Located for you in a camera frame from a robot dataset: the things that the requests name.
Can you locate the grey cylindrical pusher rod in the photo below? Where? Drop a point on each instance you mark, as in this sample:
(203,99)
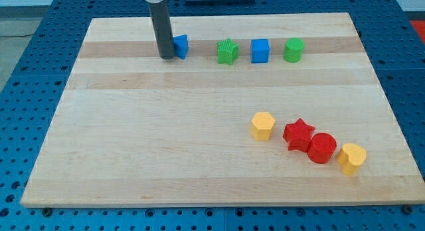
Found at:
(160,17)

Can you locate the blue triangle block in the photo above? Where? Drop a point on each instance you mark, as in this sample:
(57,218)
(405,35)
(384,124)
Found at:
(181,45)

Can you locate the green star block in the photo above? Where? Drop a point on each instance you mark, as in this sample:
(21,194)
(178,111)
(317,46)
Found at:
(227,51)

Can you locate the red star block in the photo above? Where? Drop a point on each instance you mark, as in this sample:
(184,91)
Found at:
(298,135)

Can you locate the blue cube block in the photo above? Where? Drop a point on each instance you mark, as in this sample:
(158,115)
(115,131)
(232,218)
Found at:
(259,51)

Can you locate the green cylinder block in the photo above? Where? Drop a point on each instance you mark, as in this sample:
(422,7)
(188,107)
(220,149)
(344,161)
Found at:
(293,50)

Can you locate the yellow hexagon block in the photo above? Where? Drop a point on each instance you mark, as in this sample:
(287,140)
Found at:
(262,125)

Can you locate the wooden board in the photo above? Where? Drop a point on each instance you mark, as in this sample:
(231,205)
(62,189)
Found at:
(134,130)

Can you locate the red cylinder block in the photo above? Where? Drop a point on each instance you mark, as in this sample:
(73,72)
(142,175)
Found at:
(321,148)

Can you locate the yellow heart block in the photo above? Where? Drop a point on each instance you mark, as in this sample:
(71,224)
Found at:
(350,157)

